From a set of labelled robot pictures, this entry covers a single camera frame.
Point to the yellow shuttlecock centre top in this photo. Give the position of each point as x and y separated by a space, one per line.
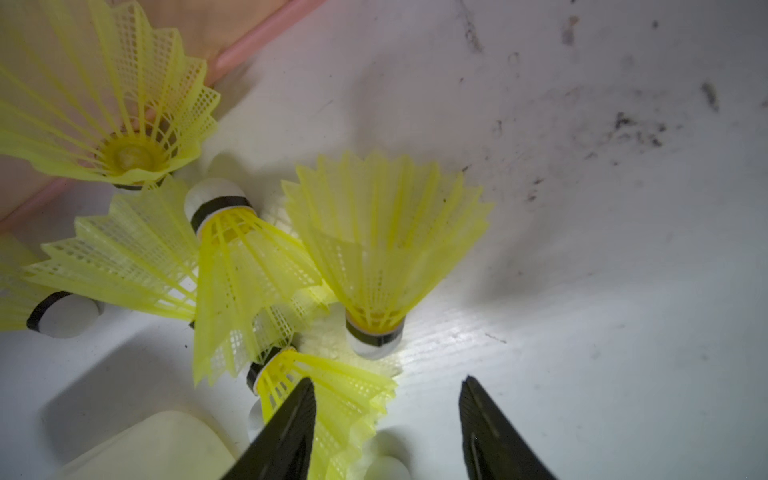
92 91

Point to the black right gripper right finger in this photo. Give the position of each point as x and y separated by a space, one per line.
492 447

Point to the yellow shuttlecock middle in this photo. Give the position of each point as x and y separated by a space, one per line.
256 286

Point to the yellow shuttlecock right top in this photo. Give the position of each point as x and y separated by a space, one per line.
383 233

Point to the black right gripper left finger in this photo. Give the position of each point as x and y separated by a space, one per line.
283 448

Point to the pink plastic tray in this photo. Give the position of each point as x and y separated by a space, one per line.
25 192

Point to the yellow shuttlecock bottom centre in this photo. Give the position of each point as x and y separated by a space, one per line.
350 401

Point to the white plastic storage box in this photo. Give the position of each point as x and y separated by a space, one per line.
167 445

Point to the beige folded cloth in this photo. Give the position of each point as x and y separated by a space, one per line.
208 27

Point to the yellow shuttlecock far right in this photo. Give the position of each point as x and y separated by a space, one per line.
142 255

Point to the yellow shuttlecock bottom right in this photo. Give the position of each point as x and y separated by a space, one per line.
29 306

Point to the yellow shuttlecock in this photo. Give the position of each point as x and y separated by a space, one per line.
142 255
350 401
29 306
383 233
256 286
92 91

